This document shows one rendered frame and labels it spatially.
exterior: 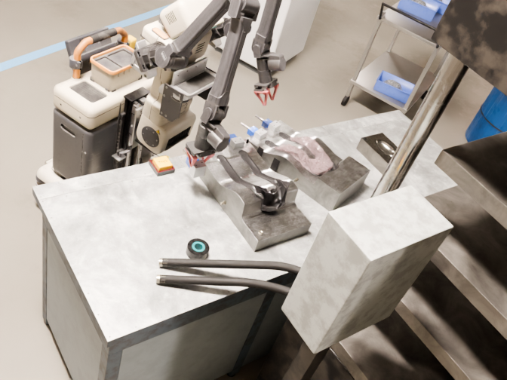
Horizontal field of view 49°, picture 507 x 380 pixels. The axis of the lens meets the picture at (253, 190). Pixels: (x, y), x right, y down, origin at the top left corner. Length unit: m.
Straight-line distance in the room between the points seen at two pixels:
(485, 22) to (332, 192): 1.15
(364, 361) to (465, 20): 1.13
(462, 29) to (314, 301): 0.74
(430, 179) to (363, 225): 1.52
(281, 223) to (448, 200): 0.63
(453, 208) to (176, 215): 0.99
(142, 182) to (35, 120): 1.66
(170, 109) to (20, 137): 1.47
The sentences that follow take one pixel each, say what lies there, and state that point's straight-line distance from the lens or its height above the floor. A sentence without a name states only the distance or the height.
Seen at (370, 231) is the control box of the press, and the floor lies 1.47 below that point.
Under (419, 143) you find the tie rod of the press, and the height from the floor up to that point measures 1.54.
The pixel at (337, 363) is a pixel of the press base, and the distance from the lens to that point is 2.04.
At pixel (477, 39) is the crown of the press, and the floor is 1.87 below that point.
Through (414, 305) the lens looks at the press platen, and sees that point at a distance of 1.86.
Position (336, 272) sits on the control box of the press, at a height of 1.35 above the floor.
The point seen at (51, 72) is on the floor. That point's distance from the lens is 4.24.
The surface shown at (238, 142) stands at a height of 0.92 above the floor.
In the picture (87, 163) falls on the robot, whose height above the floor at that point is 0.50.
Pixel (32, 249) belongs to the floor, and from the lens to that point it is 3.02.
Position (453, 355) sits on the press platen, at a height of 1.04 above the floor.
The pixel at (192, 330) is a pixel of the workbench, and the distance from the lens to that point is 2.06.
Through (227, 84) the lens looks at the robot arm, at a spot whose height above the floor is 1.30.
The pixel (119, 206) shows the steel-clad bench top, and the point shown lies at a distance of 2.13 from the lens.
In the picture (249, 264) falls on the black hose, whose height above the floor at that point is 0.90.
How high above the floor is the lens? 2.32
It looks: 41 degrees down
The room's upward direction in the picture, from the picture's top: 19 degrees clockwise
